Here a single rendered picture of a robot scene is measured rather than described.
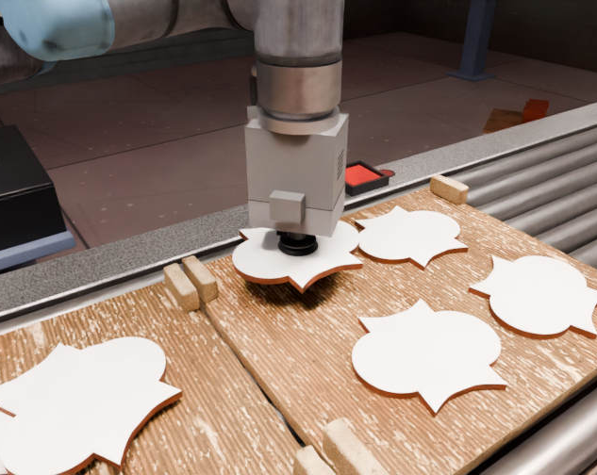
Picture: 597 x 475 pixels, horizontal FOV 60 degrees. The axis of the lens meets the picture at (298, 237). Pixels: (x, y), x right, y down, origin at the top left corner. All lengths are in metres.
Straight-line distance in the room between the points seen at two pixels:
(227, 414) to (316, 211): 0.20
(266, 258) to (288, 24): 0.23
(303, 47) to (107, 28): 0.15
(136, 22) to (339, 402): 0.34
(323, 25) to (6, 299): 0.46
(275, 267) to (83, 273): 0.26
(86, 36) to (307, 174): 0.21
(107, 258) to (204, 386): 0.28
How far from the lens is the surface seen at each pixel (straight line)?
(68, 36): 0.40
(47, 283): 0.68
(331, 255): 0.53
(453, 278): 0.61
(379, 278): 0.59
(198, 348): 0.51
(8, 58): 0.87
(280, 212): 0.48
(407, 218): 0.70
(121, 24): 0.42
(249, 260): 0.53
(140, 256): 0.69
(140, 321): 0.55
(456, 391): 0.47
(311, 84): 0.44
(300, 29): 0.43
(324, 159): 0.46
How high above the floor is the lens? 1.28
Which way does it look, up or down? 32 degrees down
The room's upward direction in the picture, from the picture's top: straight up
